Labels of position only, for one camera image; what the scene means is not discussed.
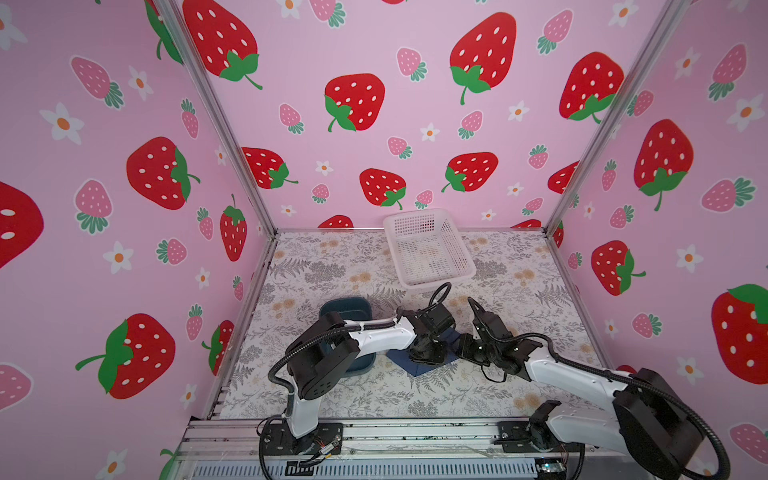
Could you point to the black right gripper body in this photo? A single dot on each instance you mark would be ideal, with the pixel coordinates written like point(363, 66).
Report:
point(472, 348)

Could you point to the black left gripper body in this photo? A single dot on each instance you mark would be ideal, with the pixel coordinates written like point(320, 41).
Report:
point(434, 352)

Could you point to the dark blue paper napkin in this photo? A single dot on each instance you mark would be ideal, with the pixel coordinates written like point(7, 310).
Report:
point(402, 359)

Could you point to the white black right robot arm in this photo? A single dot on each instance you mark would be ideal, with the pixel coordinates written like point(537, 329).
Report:
point(638, 415)

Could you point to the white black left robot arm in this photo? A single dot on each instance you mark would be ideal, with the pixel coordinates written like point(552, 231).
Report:
point(315, 362)

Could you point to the white perforated plastic basket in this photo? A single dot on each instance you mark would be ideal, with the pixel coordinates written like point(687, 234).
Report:
point(427, 249)

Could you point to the dark teal plastic tray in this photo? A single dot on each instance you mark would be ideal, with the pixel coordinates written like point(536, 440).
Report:
point(355, 309)

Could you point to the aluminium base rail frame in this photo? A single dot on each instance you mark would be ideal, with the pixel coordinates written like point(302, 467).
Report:
point(442, 448)

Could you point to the aluminium corner post right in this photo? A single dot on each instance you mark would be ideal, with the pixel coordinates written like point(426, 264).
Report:
point(663, 29)

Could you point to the aluminium corner post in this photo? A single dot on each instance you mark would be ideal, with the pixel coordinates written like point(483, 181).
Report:
point(180, 35)
point(663, 29)

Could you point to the aluminium corner post left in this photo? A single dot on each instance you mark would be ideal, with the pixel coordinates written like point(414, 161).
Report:
point(180, 35)

